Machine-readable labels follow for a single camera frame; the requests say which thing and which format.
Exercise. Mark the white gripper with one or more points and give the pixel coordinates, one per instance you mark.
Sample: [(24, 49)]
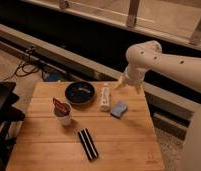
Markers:
[(133, 77)]

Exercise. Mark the white bottle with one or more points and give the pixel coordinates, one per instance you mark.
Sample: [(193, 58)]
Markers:
[(105, 98)]

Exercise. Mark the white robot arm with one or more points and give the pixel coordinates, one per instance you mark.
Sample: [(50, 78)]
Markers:
[(182, 69)]

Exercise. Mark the blue sponge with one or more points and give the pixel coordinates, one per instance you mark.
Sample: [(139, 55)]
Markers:
[(118, 109)]

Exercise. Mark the dark blue bowl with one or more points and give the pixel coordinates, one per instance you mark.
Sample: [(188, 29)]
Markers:
[(79, 92)]

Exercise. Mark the white paper cup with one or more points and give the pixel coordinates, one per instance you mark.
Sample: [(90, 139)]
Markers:
[(65, 120)]

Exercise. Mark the brown snack wrapper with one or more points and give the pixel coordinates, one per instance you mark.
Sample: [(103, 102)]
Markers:
[(59, 106)]

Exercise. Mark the black striped box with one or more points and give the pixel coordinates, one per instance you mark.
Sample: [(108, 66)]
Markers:
[(88, 144)]

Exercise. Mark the blue box on floor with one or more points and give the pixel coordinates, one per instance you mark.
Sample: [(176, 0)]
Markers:
[(51, 77)]

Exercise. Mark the black chair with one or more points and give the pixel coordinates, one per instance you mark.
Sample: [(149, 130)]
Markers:
[(8, 114)]

